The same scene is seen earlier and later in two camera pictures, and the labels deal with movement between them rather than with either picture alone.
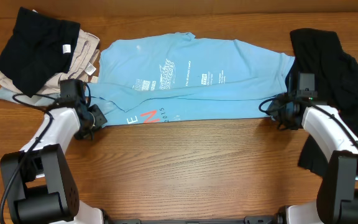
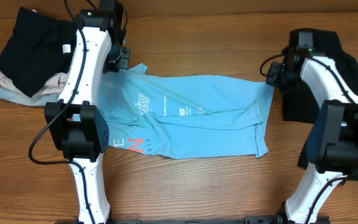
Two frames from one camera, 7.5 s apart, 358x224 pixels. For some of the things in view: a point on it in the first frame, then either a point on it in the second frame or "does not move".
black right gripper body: [279, 111] to [284, 79]
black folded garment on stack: [40, 50] does not move
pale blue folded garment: [7, 95] does not move
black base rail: [279, 218] does not move
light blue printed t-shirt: [154, 77] to [182, 117]
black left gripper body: [97, 116] to [117, 62]
